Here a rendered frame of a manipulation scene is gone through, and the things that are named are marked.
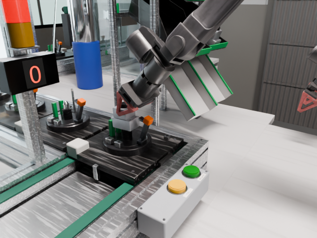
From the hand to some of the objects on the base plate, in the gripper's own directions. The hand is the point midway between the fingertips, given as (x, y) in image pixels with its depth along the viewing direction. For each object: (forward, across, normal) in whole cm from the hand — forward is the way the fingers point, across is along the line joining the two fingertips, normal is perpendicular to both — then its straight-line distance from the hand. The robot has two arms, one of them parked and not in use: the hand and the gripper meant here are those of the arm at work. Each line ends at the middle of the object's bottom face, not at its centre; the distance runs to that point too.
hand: (124, 109), depth 75 cm
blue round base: (+69, +60, +45) cm, 102 cm away
